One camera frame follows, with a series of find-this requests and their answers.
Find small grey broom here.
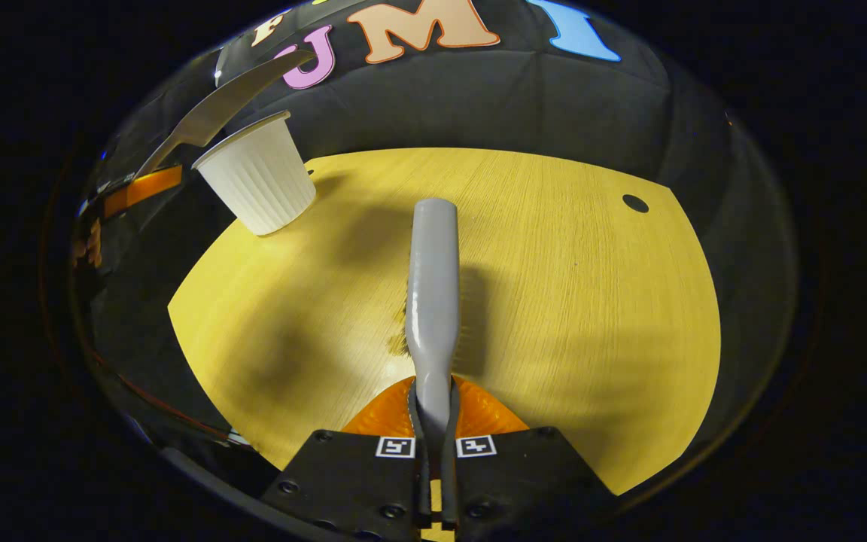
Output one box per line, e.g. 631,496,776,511
388,198,468,483

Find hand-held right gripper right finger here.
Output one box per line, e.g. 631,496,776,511
445,375,615,542

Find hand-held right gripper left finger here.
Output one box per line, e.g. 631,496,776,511
262,375,434,542

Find grey dustpan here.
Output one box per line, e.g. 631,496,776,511
132,47,318,180

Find white ribbed garbage bin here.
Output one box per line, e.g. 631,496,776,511
191,110,318,237

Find black backdrop cloth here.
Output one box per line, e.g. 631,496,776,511
72,0,799,467

